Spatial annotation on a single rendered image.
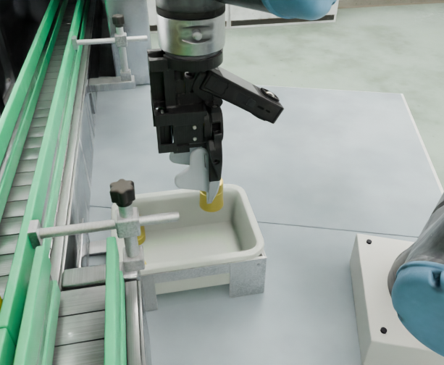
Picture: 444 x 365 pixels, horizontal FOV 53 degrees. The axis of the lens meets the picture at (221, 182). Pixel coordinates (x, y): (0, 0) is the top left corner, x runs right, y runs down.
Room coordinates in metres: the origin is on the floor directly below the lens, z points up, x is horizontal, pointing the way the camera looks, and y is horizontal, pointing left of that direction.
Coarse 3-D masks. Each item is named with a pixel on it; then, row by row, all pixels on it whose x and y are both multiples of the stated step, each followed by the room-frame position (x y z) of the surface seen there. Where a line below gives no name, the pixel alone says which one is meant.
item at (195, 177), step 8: (192, 152) 0.47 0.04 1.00; (200, 152) 0.47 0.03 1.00; (192, 160) 0.47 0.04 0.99; (200, 160) 0.47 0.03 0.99; (208, 160) 0.47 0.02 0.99; (192, 168) 0.47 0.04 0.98; (200, 168) 0.47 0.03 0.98; (208, 168) 0.47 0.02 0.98; (176, 176) 0.46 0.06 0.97; (184, 176) 0.46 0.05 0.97; (192, 176) 0.47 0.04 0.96; (200, 176) 0.47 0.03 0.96; (208, 176) 0.47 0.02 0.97; (176, 184) 0.46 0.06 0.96; (184, 184) 0.46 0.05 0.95; (192, 184) 0.47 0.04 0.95; (200, 184) 0.47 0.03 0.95; (208, 184) 0.47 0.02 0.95; (216, 184) 0.46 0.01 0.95; (208, 192) 0.46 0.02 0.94; (216, 192) 0.47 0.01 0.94; (208, 200) 0.47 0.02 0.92
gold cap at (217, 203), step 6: (222, 180) 0.50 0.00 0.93; (222, 186) 0.50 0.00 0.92; (204, 192) 0.49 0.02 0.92; (222, 192) 0.50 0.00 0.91; (204, 198) 0.49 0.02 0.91; (216, 198) 0.49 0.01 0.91; (222, 198) 0.50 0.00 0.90; (204, 204) 0.49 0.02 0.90; (210, 204) 0.49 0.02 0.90; (216, 204) 0.49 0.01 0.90; (222, 204) 0.50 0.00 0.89; (204, 210) 0.49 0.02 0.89; (210, 210) 0.49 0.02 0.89; (216, 210) 0.49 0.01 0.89
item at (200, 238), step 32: (160, 192) 0.59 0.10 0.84; (192, 192) 0.59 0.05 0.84; (224, 192) 0.60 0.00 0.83; (160, 224) 0.58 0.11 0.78; (192, 224) 0.59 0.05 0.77; (224, 224) 0.59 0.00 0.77; (256, 224) 0.51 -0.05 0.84; (160, 256) 0.51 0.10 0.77; (192, 256) 0.51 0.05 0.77; (224, 256) 0.44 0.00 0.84; (256, 256) 0.45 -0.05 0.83
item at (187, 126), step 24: (168, 72) 0.47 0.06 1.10; (192, 72) 0.49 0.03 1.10; (168, 96) 0.47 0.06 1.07; (192, 96) 0.48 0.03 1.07; (216, 96) 0.49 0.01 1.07; (168, 120) 0.46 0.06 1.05; (192, 120) 0.46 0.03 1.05; (216, 120) 0.47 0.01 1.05; (168, 144) 0.46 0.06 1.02; (192, 144) 0.47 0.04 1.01
